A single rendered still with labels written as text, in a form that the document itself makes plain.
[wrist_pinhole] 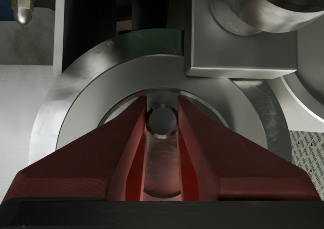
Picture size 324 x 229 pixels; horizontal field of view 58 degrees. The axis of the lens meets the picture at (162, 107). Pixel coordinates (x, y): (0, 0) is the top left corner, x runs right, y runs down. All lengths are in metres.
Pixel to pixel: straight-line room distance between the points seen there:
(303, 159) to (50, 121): 0.30
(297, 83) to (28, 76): 0.44
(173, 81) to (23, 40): 3.20
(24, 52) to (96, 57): 3.16
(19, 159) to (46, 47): 3.05
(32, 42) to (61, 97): 3.25
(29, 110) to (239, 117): 0.42
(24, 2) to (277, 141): 0.46
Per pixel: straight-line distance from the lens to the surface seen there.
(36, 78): 0.53
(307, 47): 0.20
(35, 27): 3.49
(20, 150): 0.54
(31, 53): 3.39
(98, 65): 0.17
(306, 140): 0.39
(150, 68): 0.16
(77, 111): 0.16
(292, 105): 0.19
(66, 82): 0.17
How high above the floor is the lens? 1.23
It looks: 2 degrees down
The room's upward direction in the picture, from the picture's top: 179 degrees counter-clockwise
